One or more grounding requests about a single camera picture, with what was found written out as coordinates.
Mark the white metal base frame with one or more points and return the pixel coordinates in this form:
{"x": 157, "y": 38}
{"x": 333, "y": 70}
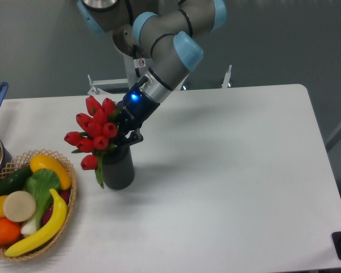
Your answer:
{"x": 121, "y": 85}

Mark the red tulip bouquet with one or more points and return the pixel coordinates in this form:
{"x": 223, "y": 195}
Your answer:
{"x": 98, "y": 136}

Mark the green cucumber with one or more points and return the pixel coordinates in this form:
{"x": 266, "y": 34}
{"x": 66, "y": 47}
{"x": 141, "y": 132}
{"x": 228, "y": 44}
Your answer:
{"x": 14, "y": 181}

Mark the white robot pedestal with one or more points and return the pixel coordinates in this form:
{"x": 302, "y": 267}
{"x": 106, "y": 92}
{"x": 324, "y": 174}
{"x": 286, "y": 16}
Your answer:
{"x": 135, "y": 68}

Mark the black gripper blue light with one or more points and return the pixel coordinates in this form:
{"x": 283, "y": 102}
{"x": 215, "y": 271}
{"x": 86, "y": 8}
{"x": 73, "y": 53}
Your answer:
{"x": 135, "y": 107}

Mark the beige round slice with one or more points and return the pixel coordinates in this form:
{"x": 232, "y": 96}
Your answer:
{"x": 19, "y": 206}

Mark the orange fruit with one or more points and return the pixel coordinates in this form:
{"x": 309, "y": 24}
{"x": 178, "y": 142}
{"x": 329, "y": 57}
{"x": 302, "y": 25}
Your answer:
{"x": 9, "y": 231}

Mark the green bok choy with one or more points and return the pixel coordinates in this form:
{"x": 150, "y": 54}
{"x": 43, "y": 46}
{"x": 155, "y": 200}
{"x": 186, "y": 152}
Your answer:
{"x": 38, "y": 186}

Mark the yellow squash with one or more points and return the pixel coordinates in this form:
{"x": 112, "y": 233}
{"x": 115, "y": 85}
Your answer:
{"x": 42, "y": 161}

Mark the dark grey ribbed vase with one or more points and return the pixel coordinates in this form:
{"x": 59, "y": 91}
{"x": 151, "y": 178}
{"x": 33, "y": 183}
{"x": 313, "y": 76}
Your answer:
{"x": 118, "y": 169}

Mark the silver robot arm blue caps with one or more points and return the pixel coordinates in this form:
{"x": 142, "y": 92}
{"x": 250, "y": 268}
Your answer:
{"x": 166, "y": 39}

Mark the purple vegetable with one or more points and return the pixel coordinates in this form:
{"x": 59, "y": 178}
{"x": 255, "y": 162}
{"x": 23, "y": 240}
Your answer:
{"x": 65, "y": 196}

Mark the yellow banana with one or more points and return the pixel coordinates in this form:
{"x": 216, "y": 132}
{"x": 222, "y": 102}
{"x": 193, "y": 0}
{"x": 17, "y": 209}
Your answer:
{"x": 45, "y": 233}

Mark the woven wicker basket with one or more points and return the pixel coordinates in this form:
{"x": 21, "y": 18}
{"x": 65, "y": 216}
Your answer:
{"x": 22, "y": 161}

